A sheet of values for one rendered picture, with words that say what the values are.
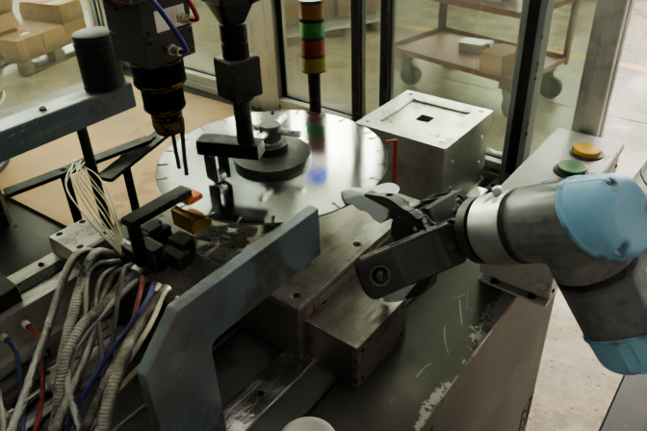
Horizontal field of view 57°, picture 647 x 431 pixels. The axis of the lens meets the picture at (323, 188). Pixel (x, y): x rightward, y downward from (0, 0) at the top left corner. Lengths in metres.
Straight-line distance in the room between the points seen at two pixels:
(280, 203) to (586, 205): 0.38
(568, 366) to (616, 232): 1.41
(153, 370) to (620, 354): 0.42
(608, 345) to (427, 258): 0.19
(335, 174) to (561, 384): 1.21
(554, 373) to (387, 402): 1.15
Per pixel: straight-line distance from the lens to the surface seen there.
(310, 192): 0.78
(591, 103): 1.09
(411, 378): 0.82
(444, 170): 1.02
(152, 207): 0.74
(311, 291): 0.78
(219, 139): 0.79
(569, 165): 0.97
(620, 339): 0.61
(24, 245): 1.02
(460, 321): 0.90
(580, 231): 0.54
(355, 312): 0.79
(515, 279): 0.94
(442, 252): 0.65
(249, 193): 0.79
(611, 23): 1.05
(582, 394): 1.87
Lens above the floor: 1.36
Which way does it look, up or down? 32 degrees down
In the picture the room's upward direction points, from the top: 2 degrees counter-clockwise
